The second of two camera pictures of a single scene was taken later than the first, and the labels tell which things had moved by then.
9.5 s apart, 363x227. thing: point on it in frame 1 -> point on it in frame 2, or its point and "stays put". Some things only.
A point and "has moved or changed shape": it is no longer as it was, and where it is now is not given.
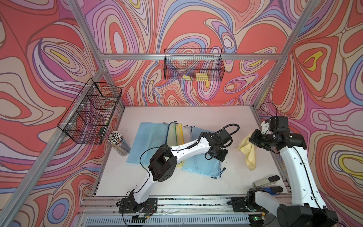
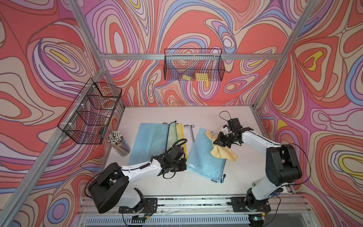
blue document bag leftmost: [150, 137] stays put
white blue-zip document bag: [187, 133] stays put
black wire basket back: [201, 65] stays put
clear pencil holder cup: [116, 139] stays put
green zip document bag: [172, 138] stays put
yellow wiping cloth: [249, 150] has moved or changed shape
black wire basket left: [87, 120] stays put
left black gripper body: [220, 154] -> [180, 166]
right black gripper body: [262, 140] -> [226, 139]
